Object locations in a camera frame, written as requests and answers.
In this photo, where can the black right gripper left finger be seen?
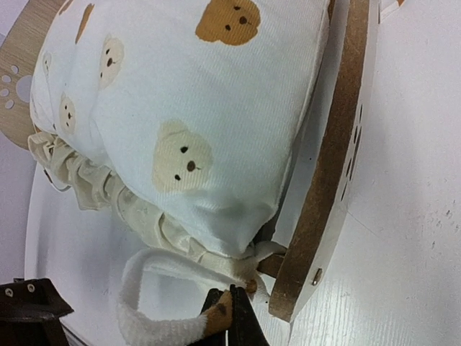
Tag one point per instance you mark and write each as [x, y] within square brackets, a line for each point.
[217, 310]

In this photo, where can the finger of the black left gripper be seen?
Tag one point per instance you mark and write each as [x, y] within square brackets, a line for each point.
[31, 312]

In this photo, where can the bear print cushion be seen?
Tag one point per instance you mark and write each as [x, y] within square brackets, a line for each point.
[182, 117]

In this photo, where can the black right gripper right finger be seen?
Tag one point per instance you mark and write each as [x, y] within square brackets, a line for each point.
[245, 329]

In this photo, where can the wooden pet bed frame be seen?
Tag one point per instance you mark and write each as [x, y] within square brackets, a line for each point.
[297, 272]

